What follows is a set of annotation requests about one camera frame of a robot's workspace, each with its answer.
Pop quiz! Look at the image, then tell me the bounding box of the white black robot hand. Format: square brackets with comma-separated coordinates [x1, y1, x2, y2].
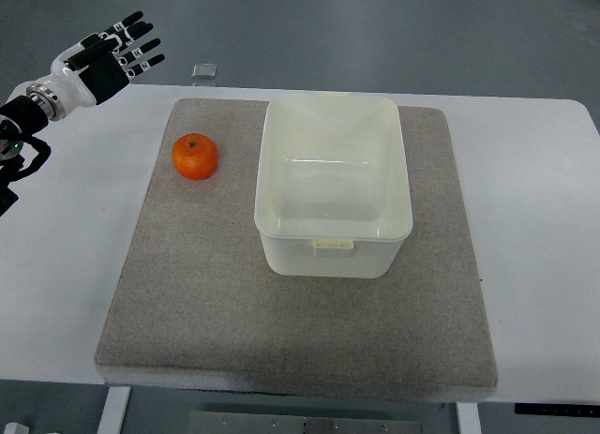
[26, 10, 165, 121]

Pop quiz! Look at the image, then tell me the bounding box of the orange fruit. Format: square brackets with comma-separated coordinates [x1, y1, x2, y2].
[172, 133, 218, 180]

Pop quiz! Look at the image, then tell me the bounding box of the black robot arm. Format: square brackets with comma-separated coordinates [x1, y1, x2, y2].
[1, 96, 49, 136]

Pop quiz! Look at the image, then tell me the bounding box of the cream plastic box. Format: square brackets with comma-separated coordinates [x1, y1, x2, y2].
[254, 94, 413, 278]

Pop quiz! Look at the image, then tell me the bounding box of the grey felt mat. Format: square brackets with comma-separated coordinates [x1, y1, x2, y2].
[95, 98, 498, 402]

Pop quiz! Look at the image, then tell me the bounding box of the white table leg left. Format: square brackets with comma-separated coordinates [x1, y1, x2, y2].
[97, 386, 131, 434]

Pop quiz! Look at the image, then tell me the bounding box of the white table leg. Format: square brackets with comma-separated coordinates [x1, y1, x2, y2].
[97, 386, 131, 434]
[457, 403, 482, 434]

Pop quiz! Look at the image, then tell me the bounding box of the white object floor corner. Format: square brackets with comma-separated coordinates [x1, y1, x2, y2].
[4, 422, 29, 434]

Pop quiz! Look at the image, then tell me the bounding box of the white table leg right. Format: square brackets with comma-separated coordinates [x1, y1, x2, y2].
[457, 403, 482, 434]

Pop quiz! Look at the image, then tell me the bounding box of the black table control panel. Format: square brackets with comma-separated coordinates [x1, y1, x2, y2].
[514, 403, 600, 418]

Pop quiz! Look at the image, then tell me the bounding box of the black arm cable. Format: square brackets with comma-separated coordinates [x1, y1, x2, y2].
[0, 132, 53, 218]

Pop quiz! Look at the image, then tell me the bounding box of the grey metal base plate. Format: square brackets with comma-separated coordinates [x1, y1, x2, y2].
[187, 412, 423, 434]

